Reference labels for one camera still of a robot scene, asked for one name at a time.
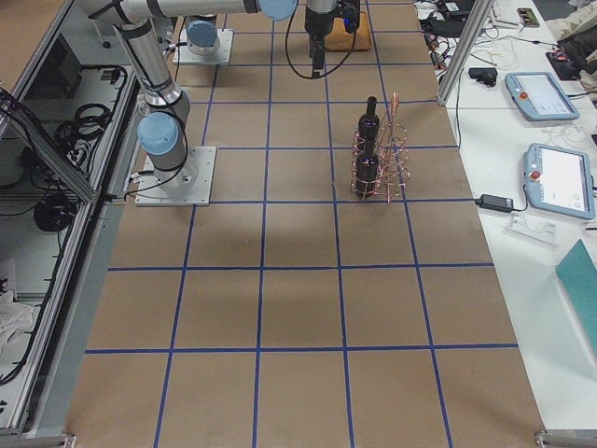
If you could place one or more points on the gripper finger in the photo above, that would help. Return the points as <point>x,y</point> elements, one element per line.
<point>317,54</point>

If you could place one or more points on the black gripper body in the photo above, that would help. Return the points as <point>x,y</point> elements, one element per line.
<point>318,24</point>

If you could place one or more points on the wooden tray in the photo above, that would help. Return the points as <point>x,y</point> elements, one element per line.
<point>339,40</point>

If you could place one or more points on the dark wine bottle left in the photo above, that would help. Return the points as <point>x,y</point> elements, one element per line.
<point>368,125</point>

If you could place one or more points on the dark wine bottle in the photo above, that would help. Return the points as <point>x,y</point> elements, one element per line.
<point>368,125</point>
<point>366,170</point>

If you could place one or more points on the dark wine bottle right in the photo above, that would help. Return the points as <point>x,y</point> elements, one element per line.
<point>366,170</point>

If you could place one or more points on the far teach pendant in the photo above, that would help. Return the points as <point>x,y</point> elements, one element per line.
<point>540,97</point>

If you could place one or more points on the teach pendant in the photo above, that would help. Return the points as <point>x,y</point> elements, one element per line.
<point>559,180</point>
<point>540,97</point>

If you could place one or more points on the black power adapter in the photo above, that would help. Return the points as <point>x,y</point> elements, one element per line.
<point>495,203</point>

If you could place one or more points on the near teach pendant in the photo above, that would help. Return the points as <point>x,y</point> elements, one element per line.
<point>559,180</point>

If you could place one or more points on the teal folder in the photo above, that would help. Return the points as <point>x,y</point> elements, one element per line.
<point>577,273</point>

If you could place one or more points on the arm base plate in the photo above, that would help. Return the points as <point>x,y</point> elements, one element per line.
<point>219,54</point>
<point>192,185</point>

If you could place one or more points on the copper wire bottle basket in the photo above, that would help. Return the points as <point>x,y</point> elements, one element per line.
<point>390,146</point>

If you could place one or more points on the aluminium frame post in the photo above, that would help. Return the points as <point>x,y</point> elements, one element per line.
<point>479,14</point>

